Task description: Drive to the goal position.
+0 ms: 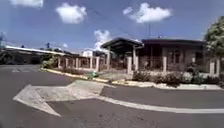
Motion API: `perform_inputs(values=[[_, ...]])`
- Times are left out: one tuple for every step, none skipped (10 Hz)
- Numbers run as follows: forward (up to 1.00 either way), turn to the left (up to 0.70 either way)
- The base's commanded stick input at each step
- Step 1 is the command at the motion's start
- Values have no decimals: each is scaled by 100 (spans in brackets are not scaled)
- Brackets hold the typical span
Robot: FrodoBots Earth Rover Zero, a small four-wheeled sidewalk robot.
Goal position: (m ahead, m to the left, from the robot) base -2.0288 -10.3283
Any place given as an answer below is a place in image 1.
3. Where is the fence with pale pillars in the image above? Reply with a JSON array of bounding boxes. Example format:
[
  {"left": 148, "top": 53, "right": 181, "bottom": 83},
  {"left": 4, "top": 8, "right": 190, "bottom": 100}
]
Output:
[{"left": 56, "top": 55, "right": 222, "bottom": 76}]

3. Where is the white building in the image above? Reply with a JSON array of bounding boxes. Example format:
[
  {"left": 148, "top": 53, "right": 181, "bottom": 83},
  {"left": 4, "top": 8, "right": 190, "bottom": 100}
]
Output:
[{"left": 80, "top": 48, "right": 96, "bottom": 59}]

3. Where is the pale yellow kerb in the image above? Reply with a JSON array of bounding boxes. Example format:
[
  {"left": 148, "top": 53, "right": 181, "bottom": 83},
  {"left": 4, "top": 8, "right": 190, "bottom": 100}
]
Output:
[{"left": 40, "top": 67, "right": 224, "bottom": 91}]

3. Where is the grey asphalt road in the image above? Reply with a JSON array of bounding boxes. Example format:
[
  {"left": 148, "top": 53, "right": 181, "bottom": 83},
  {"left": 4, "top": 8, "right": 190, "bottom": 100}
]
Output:
[{"left": 0, "top": 64, "right": 224, "bottom": 128}]

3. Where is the row of dark bushes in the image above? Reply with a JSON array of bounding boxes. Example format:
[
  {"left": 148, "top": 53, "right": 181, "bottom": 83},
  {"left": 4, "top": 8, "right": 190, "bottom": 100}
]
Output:
[{"left": 131, "top": 64, "right": 224, "bottom": 89}]

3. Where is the green bush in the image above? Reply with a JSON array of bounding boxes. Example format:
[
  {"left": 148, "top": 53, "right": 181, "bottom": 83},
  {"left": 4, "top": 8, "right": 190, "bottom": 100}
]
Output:
[{"left": 41, "top": 54, "right": 60, "bottom": 70}]

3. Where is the house with dark porch roof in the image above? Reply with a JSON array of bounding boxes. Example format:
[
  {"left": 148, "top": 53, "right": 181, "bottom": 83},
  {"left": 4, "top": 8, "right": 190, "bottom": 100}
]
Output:
[{"left": 100, "top": 36, "right": 215, "bottom": 73}]

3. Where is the long low building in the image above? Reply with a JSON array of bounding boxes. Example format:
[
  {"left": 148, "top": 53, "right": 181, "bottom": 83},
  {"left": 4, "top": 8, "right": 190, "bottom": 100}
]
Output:
[{"left": 0, "top": 45, "right": 73, "bottom": 66}]

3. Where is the green leafy tree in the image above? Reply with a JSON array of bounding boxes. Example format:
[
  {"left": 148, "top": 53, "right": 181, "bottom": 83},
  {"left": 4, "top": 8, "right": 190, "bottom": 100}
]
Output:
[{"left": 203, "top": 15, "right": 224, "bottom": 58}]

